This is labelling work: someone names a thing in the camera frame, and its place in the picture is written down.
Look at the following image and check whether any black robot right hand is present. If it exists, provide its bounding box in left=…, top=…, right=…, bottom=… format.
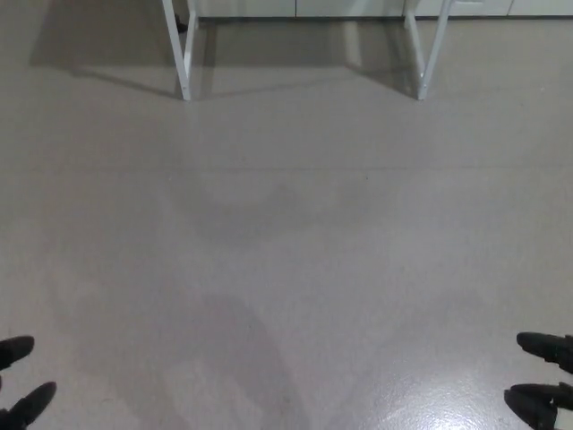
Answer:
left=504, top=331, right=573, bottom=430

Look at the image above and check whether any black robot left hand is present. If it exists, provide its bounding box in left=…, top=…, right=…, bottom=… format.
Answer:
left=0, top=335, right=58, bottom=430

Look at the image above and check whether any white cabinet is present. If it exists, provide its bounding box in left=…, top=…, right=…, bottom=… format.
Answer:
left=196, top=0, right=573, bottom=20

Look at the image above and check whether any white metal-frame table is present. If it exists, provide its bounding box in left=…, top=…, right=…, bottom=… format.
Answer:
left=161, top=0, right=451, bottom=101

